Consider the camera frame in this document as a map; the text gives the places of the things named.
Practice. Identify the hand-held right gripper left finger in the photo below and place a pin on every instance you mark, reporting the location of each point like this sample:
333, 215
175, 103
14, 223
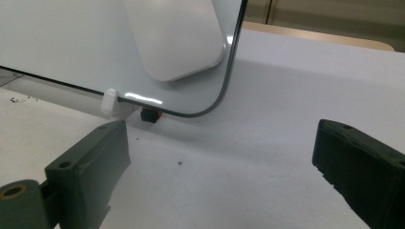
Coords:
86, 171

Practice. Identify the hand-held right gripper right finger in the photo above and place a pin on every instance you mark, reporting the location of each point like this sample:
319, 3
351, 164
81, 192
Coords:
359, 165

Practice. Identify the white whiteboard eraser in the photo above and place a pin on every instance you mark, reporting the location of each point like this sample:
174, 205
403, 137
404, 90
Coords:
178, 38

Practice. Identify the white plastic whiteboard foot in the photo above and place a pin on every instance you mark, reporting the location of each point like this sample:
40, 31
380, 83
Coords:
110, 102

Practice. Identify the small black and red object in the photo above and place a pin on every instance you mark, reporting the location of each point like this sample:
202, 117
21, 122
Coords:
149, 115

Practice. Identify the white whiteboard with dark edge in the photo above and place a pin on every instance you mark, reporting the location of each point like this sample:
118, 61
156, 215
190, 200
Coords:
63, 44

